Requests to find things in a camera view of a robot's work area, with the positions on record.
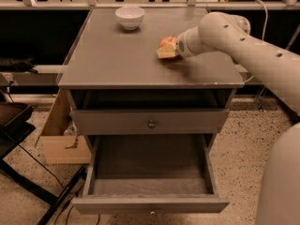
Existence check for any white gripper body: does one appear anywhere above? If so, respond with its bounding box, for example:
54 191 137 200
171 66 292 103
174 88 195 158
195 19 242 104
176 26 203 57

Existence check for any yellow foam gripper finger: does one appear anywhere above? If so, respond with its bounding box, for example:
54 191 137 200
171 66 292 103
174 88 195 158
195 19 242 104
157 43 179 59

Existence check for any red apple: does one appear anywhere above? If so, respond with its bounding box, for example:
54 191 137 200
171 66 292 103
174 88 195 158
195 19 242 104
159 36 176 47

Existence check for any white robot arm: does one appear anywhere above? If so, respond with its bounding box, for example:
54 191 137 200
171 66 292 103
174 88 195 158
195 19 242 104
157 12 300 225

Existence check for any grey wooden drawer cabinet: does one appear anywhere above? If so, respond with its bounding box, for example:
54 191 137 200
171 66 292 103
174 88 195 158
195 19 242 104
56 7 245 148

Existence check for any closed grey upper drawer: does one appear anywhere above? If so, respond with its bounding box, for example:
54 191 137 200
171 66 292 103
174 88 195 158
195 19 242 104
71 109 229 135

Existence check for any open grey middle drawer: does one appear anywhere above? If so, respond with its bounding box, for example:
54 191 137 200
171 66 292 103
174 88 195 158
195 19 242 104
72 134 229 215

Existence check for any white ceramic bowl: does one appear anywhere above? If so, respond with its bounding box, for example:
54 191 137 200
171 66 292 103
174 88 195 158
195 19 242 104
115 7 144 30

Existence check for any cardboard box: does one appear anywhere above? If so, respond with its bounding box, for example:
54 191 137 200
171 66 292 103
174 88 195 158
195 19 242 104
38 90 91 164

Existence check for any white cable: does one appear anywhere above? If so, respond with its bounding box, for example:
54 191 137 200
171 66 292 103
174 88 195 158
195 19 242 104
243 0 269 83

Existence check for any black stand frame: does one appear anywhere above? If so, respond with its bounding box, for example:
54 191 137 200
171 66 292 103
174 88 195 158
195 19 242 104
0 101 87 225

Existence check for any black floor cable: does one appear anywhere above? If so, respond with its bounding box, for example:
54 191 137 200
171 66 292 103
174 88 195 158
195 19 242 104
17 142 101 225

